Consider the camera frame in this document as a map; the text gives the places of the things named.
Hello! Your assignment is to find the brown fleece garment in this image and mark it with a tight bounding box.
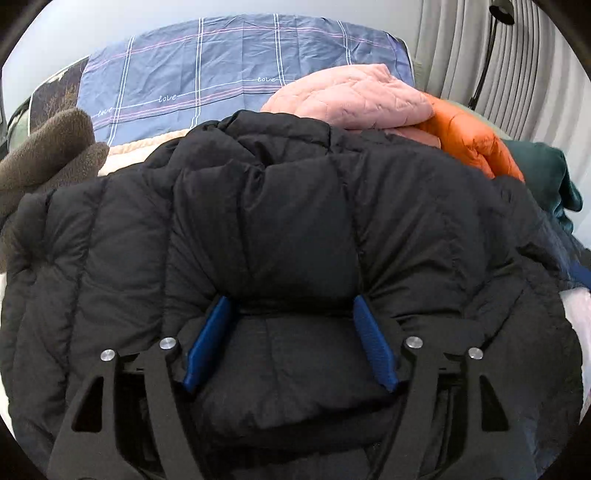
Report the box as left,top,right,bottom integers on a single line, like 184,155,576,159
1,108,109,219

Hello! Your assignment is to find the blue plaid sheet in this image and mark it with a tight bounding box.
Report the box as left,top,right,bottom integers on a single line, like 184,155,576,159
77,14,415,147

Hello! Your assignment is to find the green pillow left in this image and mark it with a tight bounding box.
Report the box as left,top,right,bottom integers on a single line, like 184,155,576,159
7,98,30,152

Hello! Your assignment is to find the black floor lamp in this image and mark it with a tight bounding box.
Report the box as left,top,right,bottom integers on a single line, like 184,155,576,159
468,0,515,111

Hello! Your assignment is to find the cream pink plush blanket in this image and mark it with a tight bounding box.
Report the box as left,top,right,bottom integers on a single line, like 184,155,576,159
98,129,188,176

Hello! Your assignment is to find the dark green sweatshirt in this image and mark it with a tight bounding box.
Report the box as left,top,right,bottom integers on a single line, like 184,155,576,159
503,139,583,233

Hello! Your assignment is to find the black puffer jacket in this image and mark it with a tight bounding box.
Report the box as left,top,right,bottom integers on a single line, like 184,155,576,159
1,111,583,479

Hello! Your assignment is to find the orange puffer jacket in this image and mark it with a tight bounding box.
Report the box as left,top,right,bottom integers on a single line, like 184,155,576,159
417,93,525,183

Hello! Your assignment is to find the grey curtain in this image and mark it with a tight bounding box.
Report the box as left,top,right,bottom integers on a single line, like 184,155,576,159
414,1,590,186

